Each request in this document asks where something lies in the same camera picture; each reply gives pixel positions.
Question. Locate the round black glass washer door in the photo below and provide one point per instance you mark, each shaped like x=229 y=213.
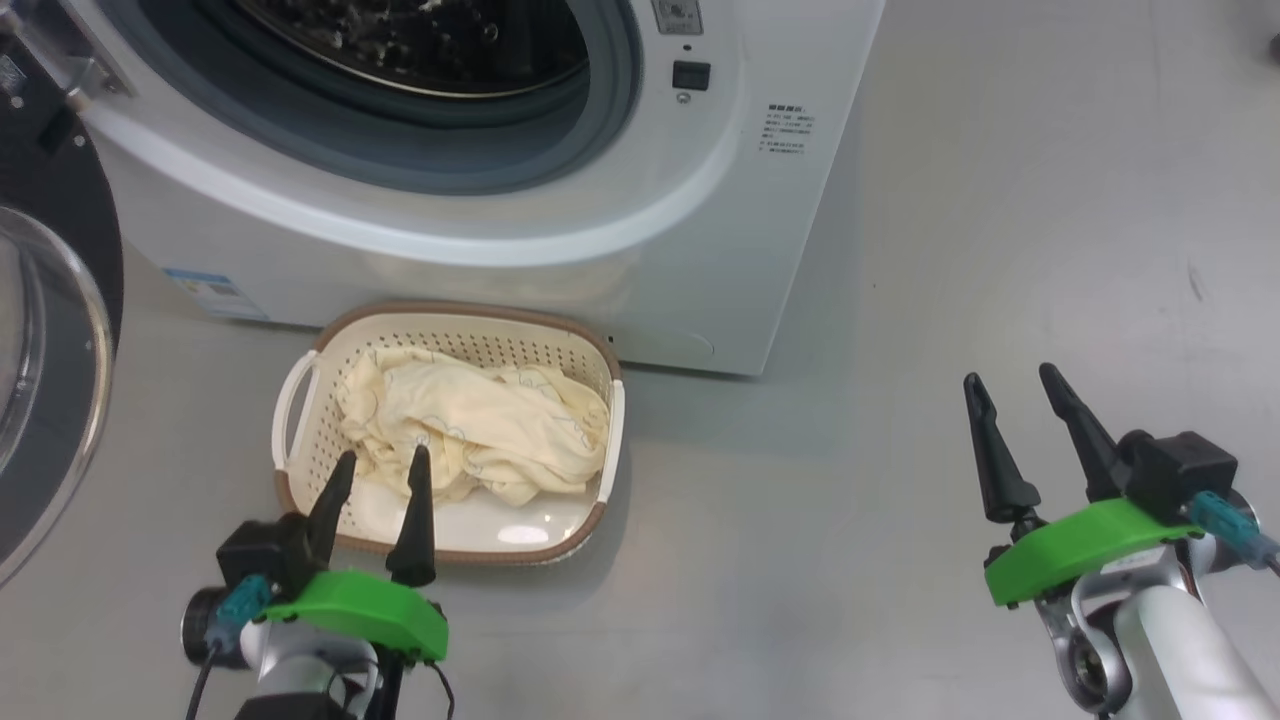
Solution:
x=70 y=190

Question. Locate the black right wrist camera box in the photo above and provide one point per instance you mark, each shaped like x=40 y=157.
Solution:
x=1180 y=470

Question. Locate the cream perforated laundry basket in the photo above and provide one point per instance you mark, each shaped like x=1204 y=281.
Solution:
x=540 y=520

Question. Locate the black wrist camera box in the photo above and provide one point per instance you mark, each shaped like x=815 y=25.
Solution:
x=255 y=555
x=1180 y=470

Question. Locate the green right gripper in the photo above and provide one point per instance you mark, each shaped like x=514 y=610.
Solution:
x=1070 y=550

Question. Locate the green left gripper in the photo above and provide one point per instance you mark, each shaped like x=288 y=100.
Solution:
x=370 y=610

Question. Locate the cream printed garment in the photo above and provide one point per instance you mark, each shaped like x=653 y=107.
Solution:
x=480 y=420

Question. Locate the white front-load washing machine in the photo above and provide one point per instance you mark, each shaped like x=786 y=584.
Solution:
x=700 y=250

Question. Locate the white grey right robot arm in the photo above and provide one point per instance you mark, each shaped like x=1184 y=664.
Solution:
x=1170 y=640

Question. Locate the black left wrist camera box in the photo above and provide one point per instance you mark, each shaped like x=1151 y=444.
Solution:
x=255 y=555

